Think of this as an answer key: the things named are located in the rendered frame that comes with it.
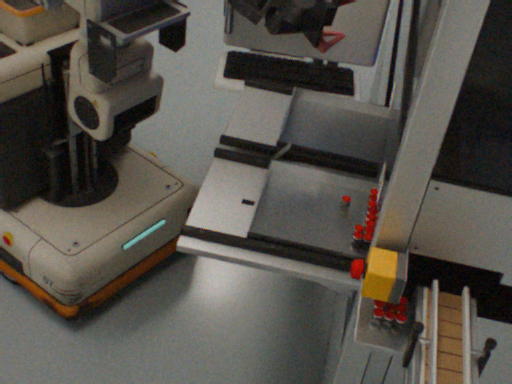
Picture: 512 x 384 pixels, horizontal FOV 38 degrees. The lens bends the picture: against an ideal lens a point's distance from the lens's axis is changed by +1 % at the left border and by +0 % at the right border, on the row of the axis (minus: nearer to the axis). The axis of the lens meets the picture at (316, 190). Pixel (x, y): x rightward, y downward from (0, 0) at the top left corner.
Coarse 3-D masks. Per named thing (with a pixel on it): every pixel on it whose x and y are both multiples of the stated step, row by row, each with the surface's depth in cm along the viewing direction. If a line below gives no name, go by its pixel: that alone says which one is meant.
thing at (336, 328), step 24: (384, 48) 304; (408, 288) 157; (336, 312) 228; (480, 312) 155; (504, 312) 156; (336, 336) 201; (480, 336) 158; (504, 336) 157; (336, 360) 180; (384, 360) 167; (504, 360) 162
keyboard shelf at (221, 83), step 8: (224, 56) 230; (280, 56) 237; (288, 56) 238; (296, 56) 238; (224, 64) 227; (216, 72) 223; (216, 80) 219; (224, 80) 220; (232, 80) 221; (240, 80) 221; (216, 88) 219; (224, 88) 219; (232, 88) 219; (240, 88) 219; (344, 96) 224; (352, 96) 225; (360, 96) 226
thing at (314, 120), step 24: (312, 96) 204; (336, 96) 203; (288, 120) 196; (312, 120) 198; (336, 120) 200; (360, 120) 202; (384, 120) 204; (312, 144) 190; (336, 144) 192; (360, 144) 193; (384, 144) 195
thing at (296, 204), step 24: (288, 168) 178; (312, 168) 177; (264, 192) 173; (288, 192) 174; (312, 192) 175; (336, 192) 177; (360, 192) 178; (264, 216) 166; (288, 216) 168; (312, 216) 169; (336, 216) 170; (360, 216) 172; (264, 240) 158; (288, 240) 157; (312, 240) 163; (336, 240) 164
